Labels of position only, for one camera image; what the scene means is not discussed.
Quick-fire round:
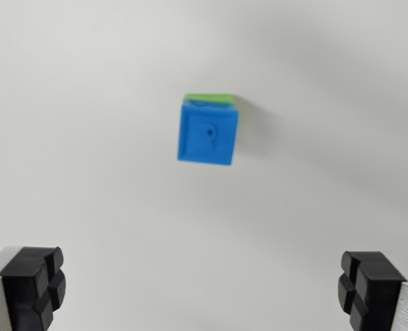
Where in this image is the green cube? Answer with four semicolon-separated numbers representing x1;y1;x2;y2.
183;92;243;120

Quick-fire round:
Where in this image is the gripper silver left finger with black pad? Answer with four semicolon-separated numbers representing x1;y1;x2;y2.
0;245;67;331

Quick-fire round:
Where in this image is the blue cube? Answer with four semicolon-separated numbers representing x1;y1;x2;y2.
176;97;240;167

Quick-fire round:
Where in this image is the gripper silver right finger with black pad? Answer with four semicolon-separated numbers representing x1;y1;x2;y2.
336;250;408;331

